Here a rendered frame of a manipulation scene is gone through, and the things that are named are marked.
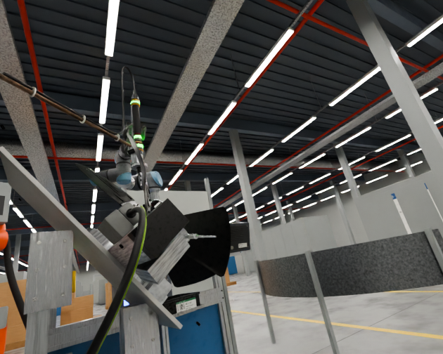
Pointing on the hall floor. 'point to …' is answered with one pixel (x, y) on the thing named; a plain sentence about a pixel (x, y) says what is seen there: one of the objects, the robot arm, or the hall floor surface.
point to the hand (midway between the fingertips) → (138, 125)
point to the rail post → (224, 328)
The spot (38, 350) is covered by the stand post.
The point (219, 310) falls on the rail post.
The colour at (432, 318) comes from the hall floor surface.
